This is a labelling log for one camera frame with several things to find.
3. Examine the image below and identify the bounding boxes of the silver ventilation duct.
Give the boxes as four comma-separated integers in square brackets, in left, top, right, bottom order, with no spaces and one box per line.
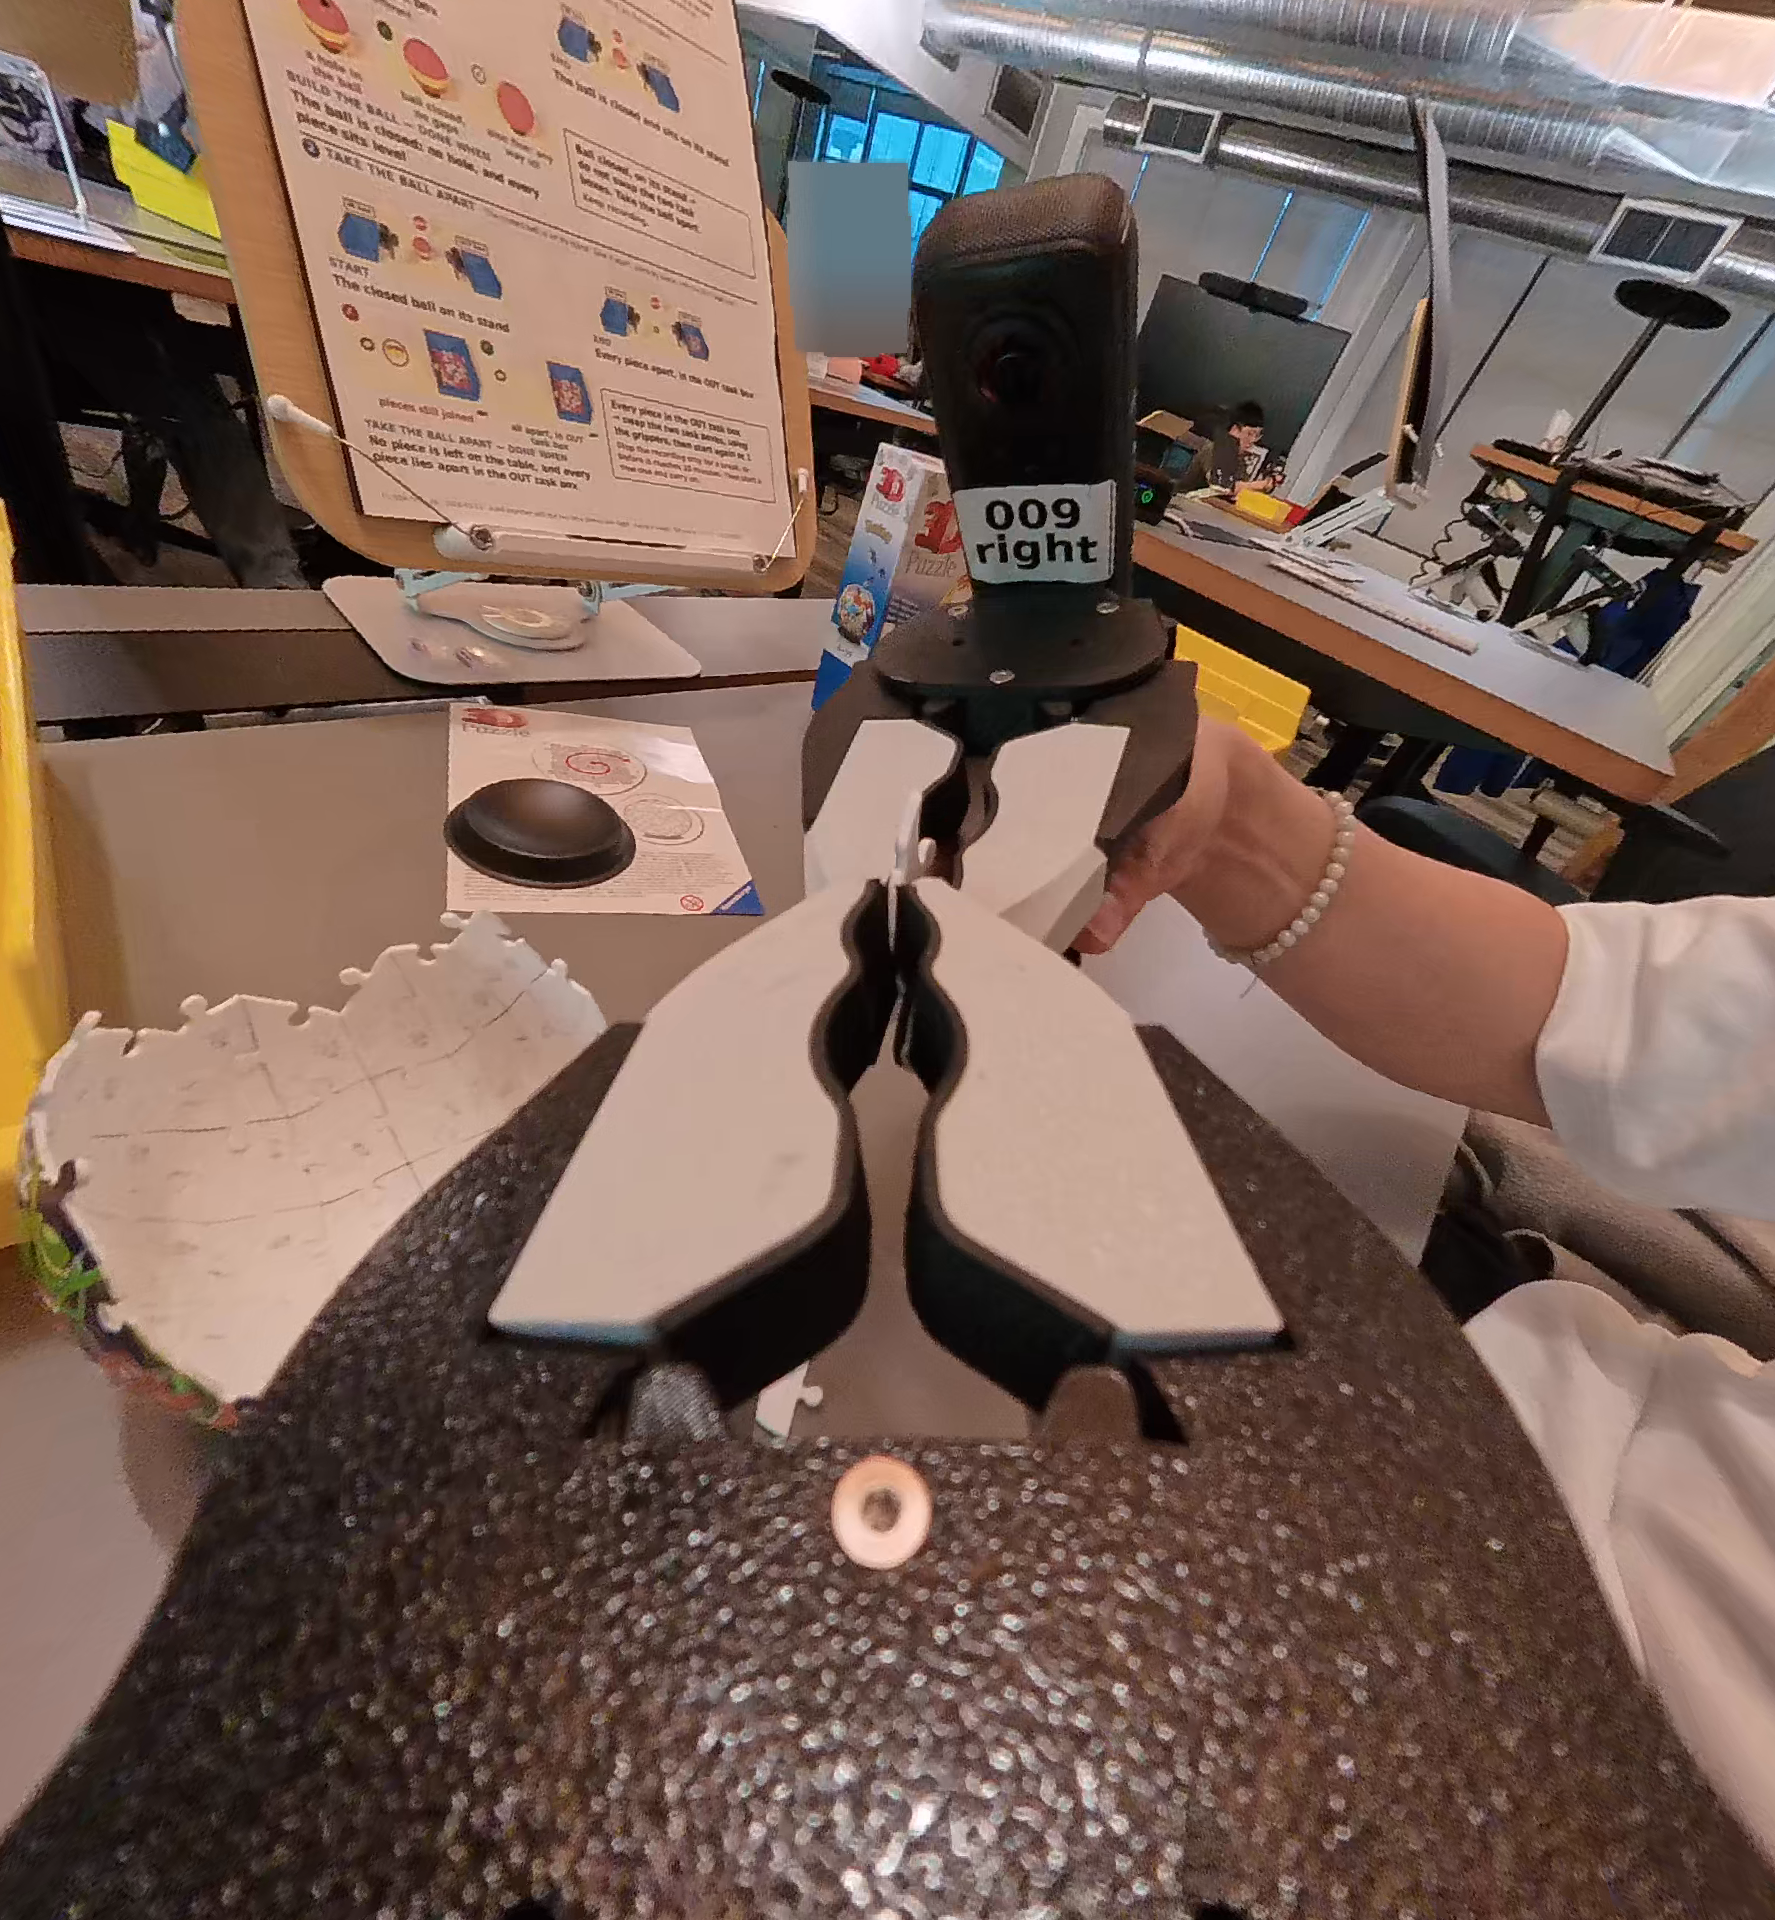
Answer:
[1103,90,1775,325]
[917,0,1775,121]

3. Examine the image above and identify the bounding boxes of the cluttered workbench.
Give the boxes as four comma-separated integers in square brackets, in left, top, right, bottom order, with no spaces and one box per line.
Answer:
[1469,434,1760,640]

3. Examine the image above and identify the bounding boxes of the person's white shirt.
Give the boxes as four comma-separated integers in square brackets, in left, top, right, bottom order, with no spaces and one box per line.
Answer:
[1463,1282,1775,1920]

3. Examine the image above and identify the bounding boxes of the yellow paper sheet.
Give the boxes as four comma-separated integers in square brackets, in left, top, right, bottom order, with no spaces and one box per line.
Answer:
[103,117,223,246]

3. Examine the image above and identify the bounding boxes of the white printed leaflet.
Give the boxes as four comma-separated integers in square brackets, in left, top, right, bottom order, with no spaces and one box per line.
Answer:
[441,702,765,921]

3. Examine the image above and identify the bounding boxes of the grey cloth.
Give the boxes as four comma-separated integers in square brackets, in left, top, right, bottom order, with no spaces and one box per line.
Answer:
[1427,1111,1775,1361]

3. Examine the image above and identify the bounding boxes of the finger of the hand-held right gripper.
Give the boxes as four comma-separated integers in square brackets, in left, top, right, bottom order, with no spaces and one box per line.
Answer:
[805,717,997,902]
[935,697,1177,963]

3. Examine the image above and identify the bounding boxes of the clear acrylic sign holder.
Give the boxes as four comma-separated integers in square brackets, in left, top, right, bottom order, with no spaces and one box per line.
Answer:
[0,32,97,230]

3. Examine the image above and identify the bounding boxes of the instruction sheet on clipboard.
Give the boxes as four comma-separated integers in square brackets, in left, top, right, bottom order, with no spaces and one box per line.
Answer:
[173,0,817,685]

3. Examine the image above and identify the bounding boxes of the black round ball stand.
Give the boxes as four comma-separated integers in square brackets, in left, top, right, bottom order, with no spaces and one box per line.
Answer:
[443,776,637,890]

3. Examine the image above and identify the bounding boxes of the white bead bracelet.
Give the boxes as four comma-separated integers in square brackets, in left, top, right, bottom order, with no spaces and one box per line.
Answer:
[1205,786,1361,971]

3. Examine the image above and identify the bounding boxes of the person's right hand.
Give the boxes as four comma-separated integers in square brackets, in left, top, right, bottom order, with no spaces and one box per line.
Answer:
[1073,720,1353,963]

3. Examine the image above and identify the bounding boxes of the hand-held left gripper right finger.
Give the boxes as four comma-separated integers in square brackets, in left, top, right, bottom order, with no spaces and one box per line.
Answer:
[901,877,1291,1416]

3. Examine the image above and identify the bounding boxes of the small yellow bin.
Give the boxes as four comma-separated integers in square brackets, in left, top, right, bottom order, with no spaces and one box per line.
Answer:
[1169,622,1311,764]

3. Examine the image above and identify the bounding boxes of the colourful puzzle ball shell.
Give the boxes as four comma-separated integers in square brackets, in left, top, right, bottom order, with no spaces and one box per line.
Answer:
[13,913,611,1434]

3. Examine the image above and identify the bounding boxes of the grey office desk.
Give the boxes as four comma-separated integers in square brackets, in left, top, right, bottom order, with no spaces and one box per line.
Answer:
[1127,492,1678,808]

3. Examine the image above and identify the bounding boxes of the black floor lamp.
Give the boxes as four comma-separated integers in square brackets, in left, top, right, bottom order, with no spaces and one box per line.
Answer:
[1568,277,1730,461]

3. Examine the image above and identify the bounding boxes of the white jigsaw piece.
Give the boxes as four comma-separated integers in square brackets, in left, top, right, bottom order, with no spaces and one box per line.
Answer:
[887,772,937,1060]
[751,1355,831,1447]

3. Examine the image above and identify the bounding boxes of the person's right forearm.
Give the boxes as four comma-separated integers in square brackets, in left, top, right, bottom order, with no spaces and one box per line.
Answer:
[1231,803,1775,1255]

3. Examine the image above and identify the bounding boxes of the blue puzzle box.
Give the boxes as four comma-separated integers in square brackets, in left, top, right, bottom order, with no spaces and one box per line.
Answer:
[811,442,979,711]

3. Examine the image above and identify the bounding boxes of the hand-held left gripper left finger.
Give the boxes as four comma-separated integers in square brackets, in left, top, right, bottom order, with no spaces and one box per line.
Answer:
[485,877,891,1413]

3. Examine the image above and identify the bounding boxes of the wood-edged desk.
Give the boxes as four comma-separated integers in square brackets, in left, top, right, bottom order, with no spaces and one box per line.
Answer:
[1,222,239,306]

